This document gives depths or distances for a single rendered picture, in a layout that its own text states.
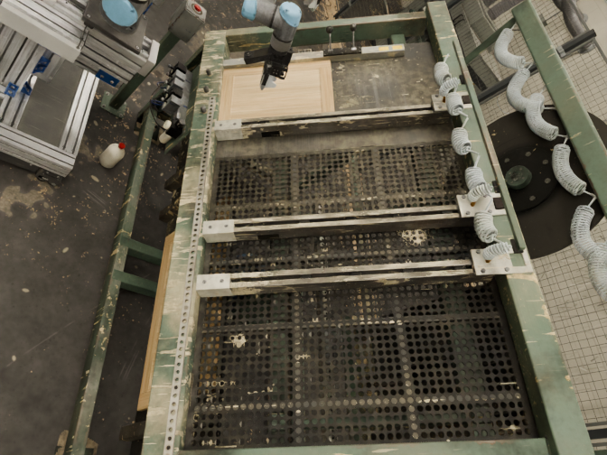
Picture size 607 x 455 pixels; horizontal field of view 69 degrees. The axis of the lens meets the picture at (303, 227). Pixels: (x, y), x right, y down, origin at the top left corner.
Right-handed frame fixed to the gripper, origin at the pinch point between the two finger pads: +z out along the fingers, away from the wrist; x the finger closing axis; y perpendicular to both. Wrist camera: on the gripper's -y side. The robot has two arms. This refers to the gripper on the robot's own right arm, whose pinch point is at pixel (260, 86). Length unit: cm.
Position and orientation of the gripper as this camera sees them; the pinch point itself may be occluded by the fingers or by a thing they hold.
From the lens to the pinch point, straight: 184.8
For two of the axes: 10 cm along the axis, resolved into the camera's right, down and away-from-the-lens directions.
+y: 9.5, 1.4, 2.9
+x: -0.3, -8.6, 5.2
